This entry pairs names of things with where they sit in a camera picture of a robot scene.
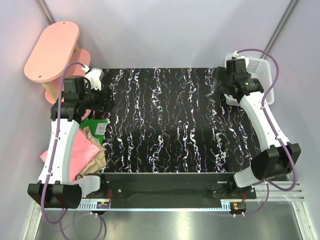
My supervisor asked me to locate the green folder with label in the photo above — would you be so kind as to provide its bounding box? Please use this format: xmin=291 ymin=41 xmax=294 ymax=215
xmin=80 ymin=119 xmax=110 ymax=144

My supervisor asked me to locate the pink three-tier shelf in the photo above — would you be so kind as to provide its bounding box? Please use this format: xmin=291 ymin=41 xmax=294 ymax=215
xmin=24 ymin=21 xmax=91 ymax=105

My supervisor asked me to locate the folded beige t shirt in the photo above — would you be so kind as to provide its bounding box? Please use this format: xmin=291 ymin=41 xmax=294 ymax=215
xmin=79 ymin=126 xmax=107 ymax=177

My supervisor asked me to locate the white plastic basket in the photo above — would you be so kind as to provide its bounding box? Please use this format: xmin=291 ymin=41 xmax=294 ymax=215
xmin=224 ymin=54 xmax=275 ymax=106

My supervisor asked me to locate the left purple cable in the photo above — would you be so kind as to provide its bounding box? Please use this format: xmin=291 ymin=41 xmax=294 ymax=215
xmin=39 ymin=61 xmax=107 ymax=240

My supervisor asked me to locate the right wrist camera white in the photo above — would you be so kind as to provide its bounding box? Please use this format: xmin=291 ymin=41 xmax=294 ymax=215
xmin=231 ymin=51 xmax=250 ymax=67

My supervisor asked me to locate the aluminium rail frame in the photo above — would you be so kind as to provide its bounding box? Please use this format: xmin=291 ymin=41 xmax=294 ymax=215
xmin=34 ymin=177 xmax=317 ymax=240

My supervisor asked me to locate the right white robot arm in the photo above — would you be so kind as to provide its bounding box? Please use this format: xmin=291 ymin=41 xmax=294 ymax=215
xmin=214 ymin=57 xmax=301 ymax=199

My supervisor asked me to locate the black marble pattern mat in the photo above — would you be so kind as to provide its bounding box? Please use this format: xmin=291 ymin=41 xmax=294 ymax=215
xmin=89 ymin=68 xmax=261 ymax=173

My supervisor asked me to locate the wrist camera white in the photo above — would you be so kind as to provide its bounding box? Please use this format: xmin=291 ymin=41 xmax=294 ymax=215
xmin=81 ymin=65 xmax=104 ymax=91
xmin=231 ymin=51 xmax=250 ymax=67

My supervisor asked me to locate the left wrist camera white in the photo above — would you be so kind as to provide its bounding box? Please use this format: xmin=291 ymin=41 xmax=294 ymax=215
xmin=81 ymin=65 xmax=104 ymax=91

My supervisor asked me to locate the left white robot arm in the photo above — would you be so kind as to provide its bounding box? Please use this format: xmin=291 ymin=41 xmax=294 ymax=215
xmin=27 ymin=74 xmax=114 ymax=210

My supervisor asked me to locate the folded pink t shirt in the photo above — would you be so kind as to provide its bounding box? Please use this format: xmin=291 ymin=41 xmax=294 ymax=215
xmin=40 ymin=129 xmax=101 ymax=183

